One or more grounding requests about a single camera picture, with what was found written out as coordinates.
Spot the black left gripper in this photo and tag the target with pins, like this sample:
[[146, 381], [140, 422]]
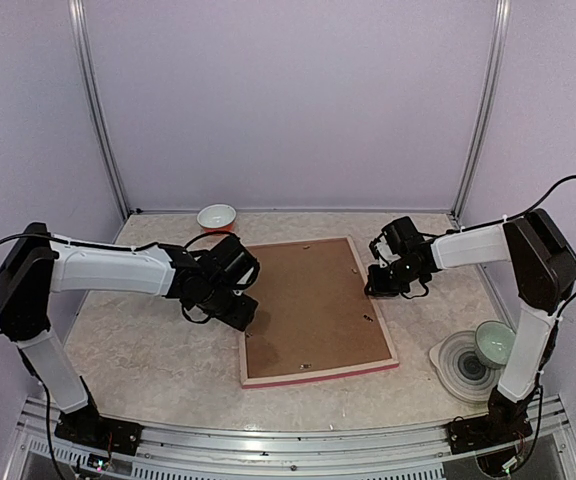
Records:
[[240, 318]]

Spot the left aluminium corner post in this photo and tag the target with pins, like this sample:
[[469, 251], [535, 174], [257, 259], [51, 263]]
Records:
[[83, 49]]

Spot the aluminium corner post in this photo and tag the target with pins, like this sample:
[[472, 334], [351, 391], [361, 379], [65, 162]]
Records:
[[485, 107], [83, 49]]

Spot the pink wooden picture frame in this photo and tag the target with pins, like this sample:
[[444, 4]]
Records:
[[318, 380]]

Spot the aluminium front rail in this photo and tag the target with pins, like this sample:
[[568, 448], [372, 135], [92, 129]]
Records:
[[405, 452]]

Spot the right aluminium corner post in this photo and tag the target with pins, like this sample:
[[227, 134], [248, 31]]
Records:
[[485, 107]]

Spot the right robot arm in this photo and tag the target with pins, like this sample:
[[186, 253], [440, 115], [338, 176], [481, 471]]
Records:
[[544, 267]]

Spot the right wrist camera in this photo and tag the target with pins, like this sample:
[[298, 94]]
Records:
[[380, 250]]

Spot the white swirl plate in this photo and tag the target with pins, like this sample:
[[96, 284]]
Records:
[[459, 370]]

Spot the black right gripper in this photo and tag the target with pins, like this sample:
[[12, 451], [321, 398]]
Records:
[[376, 287]]

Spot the orange white bowl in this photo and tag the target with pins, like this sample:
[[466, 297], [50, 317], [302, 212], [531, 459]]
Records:
[[217, 217]]

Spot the green ceramic bowl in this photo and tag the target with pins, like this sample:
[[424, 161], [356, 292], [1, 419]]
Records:
[[493, 344]]

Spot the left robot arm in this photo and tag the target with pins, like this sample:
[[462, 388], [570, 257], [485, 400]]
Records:
[[42, 266]]

